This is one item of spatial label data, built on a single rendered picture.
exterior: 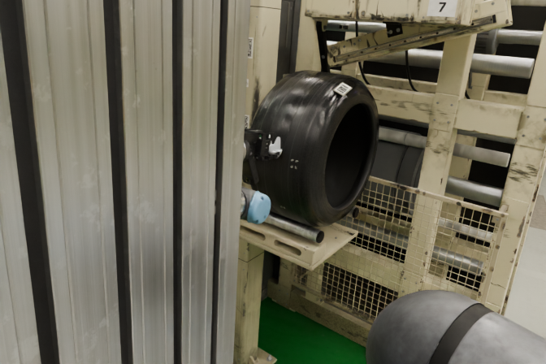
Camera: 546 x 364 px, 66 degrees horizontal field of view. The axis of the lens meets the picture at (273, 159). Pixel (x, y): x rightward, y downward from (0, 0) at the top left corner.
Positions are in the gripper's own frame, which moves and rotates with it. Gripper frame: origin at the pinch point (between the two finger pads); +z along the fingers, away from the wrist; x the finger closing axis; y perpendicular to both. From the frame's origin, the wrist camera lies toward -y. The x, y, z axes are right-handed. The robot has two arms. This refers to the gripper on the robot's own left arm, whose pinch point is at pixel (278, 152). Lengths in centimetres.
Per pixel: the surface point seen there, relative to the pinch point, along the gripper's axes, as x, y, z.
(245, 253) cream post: 27, -53, 27
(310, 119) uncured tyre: -6.8, 11.4, 5.4
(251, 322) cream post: 26, -90, 38
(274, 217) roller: 9.1, -28.3, 17.2
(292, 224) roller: 0.6, -28.3, 17.2
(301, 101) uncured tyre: -1.1, 16.1, 7.8
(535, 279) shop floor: -75, -94, 237
